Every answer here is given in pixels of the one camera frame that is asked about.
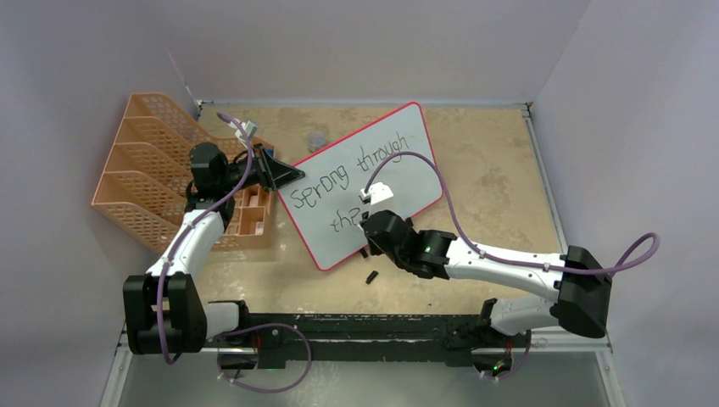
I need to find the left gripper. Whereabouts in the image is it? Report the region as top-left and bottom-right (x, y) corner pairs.
(220, 144), (304, 193)

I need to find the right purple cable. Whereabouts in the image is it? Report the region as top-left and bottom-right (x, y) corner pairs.
(365, 151), (661, 277)

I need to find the black marker cap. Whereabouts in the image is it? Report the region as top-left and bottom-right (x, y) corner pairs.
(365, 270), (379, 285)

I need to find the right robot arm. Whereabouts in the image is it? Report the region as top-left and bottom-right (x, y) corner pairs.
(359, 210), (612, 345)

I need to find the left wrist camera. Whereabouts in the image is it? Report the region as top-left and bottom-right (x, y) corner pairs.
(235, 120), (258, 142)

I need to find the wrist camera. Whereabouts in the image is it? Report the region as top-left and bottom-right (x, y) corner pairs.
(235, 120), (258, 142)
(359, 182), (394, 217)

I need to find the clear jar of clips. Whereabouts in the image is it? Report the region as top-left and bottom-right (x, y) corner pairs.
(307, 131), (330, 153)

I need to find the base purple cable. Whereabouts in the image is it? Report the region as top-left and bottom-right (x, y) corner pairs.
(217, 323), (313, 394)

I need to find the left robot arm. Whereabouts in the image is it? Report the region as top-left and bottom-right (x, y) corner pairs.
(122, 142), (306, 365)

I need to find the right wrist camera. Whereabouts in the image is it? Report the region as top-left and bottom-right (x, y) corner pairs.
(359, 182), (394, 217)

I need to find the red-framed whiteboard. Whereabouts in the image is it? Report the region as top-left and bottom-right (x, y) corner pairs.
(278, 102), (443, 270)

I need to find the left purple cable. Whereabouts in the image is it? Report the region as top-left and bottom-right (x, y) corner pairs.
(156, 113), (254, 366)

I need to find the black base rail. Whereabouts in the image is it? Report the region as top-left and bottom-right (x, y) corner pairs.
(114, 312), (613, 372)

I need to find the orange plastic file organizer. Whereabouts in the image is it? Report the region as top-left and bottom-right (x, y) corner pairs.
(92, 92), (245, 254)

